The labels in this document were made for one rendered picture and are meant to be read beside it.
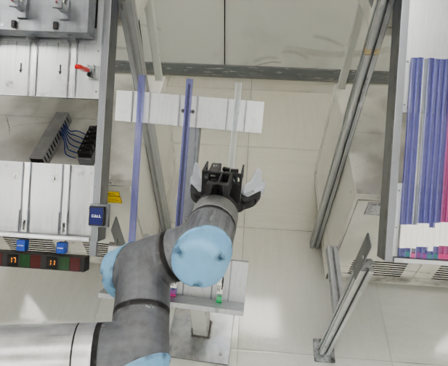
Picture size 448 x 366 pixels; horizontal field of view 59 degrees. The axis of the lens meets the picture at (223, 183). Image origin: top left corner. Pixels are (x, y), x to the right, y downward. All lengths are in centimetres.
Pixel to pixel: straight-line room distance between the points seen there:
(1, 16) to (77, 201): 51
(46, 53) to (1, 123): 63
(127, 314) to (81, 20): 81
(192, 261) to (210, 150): 189
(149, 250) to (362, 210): 100
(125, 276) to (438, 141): 85
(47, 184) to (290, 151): 156
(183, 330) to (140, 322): 121
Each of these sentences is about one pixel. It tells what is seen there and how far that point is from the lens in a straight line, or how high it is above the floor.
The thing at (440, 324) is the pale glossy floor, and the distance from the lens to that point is 196.
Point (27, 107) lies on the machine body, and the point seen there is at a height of 62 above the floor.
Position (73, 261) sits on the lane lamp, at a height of 66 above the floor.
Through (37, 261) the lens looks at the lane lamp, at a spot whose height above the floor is 66.
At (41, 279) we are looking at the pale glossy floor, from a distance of 201.
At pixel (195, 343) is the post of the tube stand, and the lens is 171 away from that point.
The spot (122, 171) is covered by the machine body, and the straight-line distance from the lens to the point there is 142.
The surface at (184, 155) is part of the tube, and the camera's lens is 91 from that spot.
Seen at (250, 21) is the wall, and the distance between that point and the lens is 281.
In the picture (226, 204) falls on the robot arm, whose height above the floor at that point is 113.
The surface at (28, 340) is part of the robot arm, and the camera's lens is 54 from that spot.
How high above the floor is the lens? 160
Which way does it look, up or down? 47 degrees down
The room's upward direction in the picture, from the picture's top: straight up
